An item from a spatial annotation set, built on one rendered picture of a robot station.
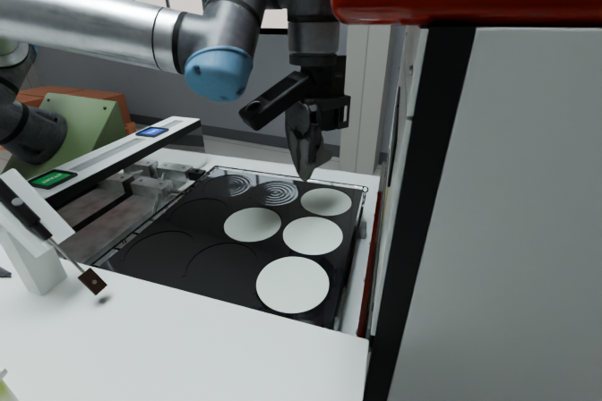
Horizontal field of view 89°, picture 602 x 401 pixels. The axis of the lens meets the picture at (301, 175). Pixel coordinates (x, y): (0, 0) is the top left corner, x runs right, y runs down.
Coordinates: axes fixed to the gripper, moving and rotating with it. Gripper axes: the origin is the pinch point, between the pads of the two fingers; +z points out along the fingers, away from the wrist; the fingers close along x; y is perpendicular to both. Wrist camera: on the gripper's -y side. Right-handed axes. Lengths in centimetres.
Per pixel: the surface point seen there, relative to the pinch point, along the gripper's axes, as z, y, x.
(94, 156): 1.3, -31.0, 32.7
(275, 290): 7.3, -13.0, -14.3
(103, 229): 9.3, -32.1, 16.2
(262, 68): 19, 105, 234
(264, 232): 7.3, -8.8, -2.4
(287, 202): 7.4, -0.9, 3.6
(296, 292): 7.3, -10.8, -16.1
